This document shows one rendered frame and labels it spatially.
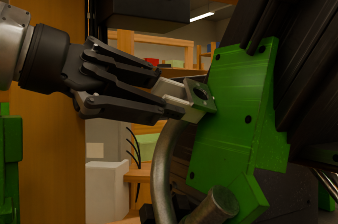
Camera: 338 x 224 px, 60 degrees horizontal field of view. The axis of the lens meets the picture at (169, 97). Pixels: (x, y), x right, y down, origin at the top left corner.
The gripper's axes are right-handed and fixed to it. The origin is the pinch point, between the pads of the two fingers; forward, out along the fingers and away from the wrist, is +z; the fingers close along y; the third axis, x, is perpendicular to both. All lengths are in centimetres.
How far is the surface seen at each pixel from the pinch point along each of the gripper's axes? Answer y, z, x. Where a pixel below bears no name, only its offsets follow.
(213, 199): -14.9, 0.7, 0.1
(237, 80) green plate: -1.4, 4.5, -7.1
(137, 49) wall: 924, 360, 529
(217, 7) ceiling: 905, 535, 237
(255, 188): -14.4, 5.0, -2.5
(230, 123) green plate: -5.7, 4.5, -3.3
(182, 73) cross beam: 34.2, 19.9, 16.4
